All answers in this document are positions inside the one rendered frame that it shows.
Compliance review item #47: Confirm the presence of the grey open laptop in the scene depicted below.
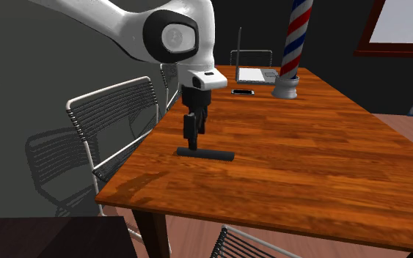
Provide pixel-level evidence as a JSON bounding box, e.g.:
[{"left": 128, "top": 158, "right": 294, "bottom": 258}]
[{"left": 235, "top": 26, "right": 279, "bottom": 86}]

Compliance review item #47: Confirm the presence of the white wire-back chair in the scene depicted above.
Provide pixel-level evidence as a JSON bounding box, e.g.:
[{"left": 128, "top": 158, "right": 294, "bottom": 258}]
[
  {"left": 65, "top": 75, "right": 173, "bottom": 248},
  {"left": 229, "top": 49, "right": 274, "bottom": 68},
  {"left": 158, "top": 62, "right": 183, "bottom": 112},
  {"left": 209, "top": 224, "right": 301, "bottom": 258}
]

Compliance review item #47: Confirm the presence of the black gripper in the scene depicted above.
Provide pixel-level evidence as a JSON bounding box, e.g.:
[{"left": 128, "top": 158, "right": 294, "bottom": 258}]
[{"left": 180, "top": 84, "right": 213, "bottom": 151}]

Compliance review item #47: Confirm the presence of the black cylinder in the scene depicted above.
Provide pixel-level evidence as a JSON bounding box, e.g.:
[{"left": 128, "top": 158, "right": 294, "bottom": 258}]
[{"left": 175, "top": 146, "right": 236, "bottom": 163}]

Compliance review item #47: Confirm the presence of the red white blue barber pole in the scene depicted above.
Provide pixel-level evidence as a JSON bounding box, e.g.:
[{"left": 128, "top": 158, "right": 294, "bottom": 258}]
[{"left": 271, "top": 0, "right": 315, "bottom": 100}]

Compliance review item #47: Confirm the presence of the red-framed window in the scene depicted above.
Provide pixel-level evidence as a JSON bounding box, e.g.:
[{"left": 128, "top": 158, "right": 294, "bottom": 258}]
[{"left": 353, "top": 0, "right": 413, "bottom": 59}]

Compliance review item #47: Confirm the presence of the wooden table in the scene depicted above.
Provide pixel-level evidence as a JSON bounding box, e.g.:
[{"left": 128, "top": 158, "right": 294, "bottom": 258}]
[{"left": 95, "top": 64, "right": 413, "bottom": 258}]

